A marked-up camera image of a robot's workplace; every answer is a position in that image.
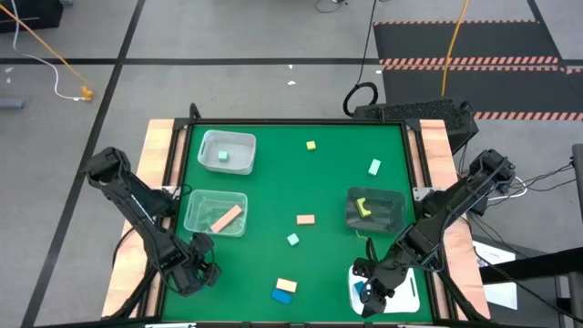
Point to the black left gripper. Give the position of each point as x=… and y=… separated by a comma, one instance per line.
x=196, y=269

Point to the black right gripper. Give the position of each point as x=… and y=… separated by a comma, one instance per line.
x=382, y=278

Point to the small blue block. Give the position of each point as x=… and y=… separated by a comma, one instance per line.
x=359, y=287

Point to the long orange block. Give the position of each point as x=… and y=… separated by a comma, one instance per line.
x=226, y=218

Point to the yellow-green L block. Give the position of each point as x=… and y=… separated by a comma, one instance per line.
x=363, y=207

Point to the blue rectangular block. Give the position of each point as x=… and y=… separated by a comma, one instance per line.
x=281, y=296

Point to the short orange block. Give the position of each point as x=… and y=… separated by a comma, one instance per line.
x=305, y=219
x=286, y=285

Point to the mint green cube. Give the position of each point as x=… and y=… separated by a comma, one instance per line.
x=222, y=156
x=293, y=239

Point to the mint green rectangular block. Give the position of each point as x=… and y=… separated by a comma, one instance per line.
x=374, y=167

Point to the small yellow cube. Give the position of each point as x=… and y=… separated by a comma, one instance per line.
x=310, y=145

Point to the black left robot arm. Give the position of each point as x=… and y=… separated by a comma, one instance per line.
x=136, y=205

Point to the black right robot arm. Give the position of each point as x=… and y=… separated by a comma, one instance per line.
x=446, y=209

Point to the white cutting board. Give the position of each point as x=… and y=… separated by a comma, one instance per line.
x=405, y=300

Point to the clear plastic bin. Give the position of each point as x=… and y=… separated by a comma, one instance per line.
x=200, y=214

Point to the dark smoky plastic bin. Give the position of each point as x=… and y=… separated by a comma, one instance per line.
x=387, y=214

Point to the silver mounting plate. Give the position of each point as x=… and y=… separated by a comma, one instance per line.
x=419, y=193

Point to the green table mat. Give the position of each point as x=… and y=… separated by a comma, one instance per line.
x=273, y=191

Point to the clear bin upper left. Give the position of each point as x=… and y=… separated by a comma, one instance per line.
x=237, y=159

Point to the black power adapter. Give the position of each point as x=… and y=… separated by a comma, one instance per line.
x=479, y=208

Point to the white paper sheet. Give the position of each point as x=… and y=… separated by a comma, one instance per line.
x=501, y=296

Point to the black beam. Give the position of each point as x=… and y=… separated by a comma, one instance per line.
x=537, y=264

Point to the black perforated computer case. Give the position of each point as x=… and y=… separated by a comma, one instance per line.
x=410, y=110

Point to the gray pole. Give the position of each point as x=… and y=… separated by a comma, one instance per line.
x=578, y=182

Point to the gray flat object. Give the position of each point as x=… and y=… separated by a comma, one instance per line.
x=11, y=104

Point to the black hazard-striped floor mat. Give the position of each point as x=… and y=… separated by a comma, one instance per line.
x=478, y=41

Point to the black box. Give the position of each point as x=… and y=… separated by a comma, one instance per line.
x=41, y=13

